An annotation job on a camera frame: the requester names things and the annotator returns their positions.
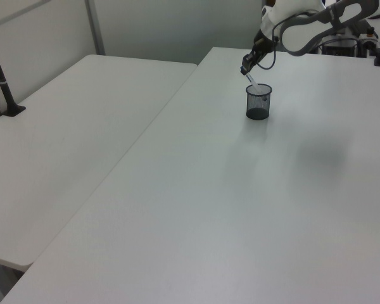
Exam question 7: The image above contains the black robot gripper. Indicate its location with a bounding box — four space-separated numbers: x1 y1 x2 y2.
240 30 274 75

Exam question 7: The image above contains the white marker with blue cap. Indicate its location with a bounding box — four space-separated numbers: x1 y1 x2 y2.
239 65 269 102

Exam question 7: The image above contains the black mesh pen cup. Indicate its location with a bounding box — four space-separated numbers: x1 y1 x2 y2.
244 83 274 122

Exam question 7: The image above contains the black controller box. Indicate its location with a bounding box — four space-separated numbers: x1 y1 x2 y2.
319 34 359 58

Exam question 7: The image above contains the white emergency stop button box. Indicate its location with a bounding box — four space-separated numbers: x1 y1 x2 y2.
357 27 380 58

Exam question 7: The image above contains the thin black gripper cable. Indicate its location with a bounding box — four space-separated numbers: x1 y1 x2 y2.
255 18 279 71

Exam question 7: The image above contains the black camera pole with flat base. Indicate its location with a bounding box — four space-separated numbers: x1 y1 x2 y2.
0 27 27 118

